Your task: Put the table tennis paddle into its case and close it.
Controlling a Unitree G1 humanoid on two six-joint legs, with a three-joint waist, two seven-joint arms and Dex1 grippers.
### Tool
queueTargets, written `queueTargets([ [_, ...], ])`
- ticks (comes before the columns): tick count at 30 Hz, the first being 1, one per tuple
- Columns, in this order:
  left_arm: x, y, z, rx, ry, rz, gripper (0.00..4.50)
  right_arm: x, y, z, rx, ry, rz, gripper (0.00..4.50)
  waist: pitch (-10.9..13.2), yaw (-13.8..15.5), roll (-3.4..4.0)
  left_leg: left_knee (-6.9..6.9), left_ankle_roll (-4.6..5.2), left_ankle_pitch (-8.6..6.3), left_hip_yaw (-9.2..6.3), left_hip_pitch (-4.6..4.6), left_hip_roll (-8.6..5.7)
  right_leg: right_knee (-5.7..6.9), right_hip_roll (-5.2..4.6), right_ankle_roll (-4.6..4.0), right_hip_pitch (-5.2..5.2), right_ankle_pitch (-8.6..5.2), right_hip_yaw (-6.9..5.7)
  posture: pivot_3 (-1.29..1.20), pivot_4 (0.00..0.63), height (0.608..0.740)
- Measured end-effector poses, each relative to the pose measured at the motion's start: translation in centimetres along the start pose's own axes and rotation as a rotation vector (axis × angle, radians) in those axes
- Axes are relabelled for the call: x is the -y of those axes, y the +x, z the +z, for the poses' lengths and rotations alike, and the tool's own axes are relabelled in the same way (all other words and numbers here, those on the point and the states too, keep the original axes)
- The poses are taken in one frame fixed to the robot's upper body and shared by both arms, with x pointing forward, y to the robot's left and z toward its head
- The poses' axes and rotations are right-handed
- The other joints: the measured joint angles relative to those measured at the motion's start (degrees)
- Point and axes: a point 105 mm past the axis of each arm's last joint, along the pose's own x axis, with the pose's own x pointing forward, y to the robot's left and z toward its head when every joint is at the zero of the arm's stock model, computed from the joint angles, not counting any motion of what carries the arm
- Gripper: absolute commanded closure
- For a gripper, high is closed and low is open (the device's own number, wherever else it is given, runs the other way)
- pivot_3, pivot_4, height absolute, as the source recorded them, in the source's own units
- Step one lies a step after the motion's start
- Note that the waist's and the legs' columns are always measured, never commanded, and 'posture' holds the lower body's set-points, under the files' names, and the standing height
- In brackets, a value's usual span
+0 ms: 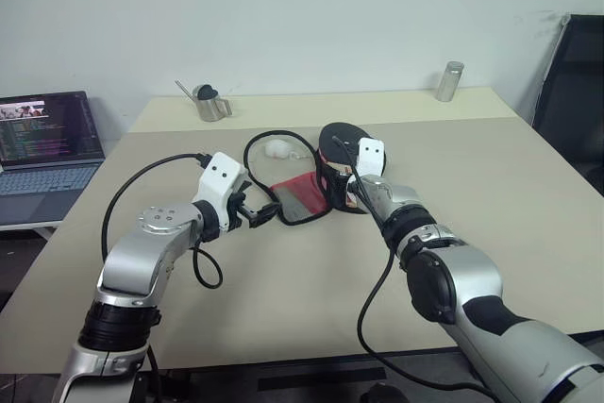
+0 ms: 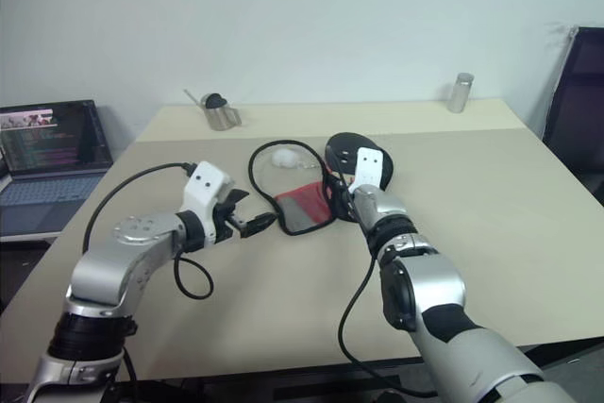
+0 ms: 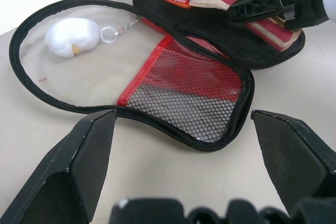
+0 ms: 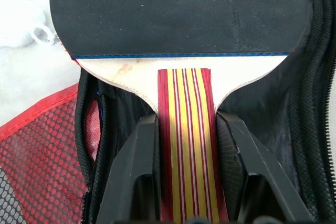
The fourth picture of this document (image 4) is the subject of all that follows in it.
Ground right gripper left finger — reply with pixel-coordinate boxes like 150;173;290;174
96;114;161;224

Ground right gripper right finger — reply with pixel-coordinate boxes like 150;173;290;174
215;110;316;224

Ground black red paddle case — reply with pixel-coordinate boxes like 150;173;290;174
0;0;336;224

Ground white plush toy keychain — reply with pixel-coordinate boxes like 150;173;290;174
0;0;82;127

